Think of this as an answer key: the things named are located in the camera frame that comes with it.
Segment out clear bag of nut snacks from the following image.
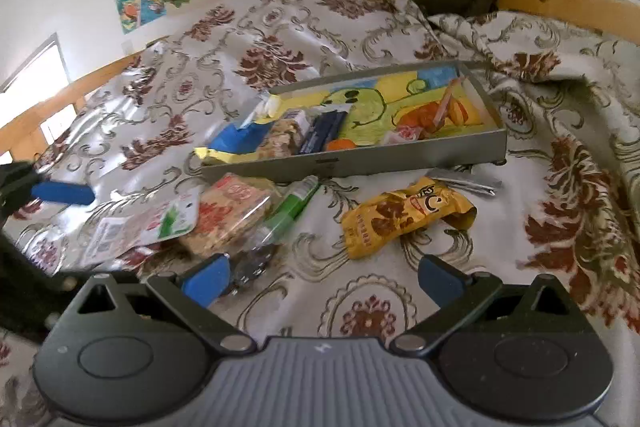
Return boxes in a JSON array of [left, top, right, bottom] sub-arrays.
[[257, 109, 314, 158]]

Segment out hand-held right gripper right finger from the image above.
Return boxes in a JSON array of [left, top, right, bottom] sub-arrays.
[[390, 255, 576, 353]]

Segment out white green snack pouch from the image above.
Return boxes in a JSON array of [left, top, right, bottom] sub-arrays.
[[81, 186, 204, 269]]

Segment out yellow snack packet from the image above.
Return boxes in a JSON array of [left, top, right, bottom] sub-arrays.
[[339, 176, 477, 261]]

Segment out orange red snack packet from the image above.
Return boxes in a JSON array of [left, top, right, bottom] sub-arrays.
[[394, 77, 474, 141]]

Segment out green snack stick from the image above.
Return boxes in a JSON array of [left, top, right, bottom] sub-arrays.
[[249, 175, 321, 249]]

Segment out silver foil packet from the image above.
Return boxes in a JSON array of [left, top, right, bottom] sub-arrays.
[[426, 166, 504, 198]]

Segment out cartoon drawing paper liner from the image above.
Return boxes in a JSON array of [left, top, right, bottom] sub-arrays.
[[195, 65, 497, 158]]

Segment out bright window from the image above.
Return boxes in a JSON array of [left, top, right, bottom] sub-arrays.
[[0, 33, 72, 158]]

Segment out grey metal tray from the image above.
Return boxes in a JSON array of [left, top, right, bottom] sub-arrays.
[[192, 60, 509, 186]]

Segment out wooden bed frame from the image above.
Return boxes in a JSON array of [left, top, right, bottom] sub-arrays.
[[0, 0, 640, 168]]

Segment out floral printed blanket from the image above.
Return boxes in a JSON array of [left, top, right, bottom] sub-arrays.
[[0, 0, 640, 427]]

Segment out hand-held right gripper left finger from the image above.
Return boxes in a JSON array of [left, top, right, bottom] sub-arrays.
[[67, 255, 256, 353]]

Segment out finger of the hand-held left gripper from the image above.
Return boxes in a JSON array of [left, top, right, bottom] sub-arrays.
[[0, 161, 97, 221]]

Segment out small pink white packet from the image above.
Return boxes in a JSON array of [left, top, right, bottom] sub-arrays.
[[384, 125, 424, 147]]

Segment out dark blue box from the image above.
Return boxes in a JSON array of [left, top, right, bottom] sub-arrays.
[[297, 104, 352, 156]]

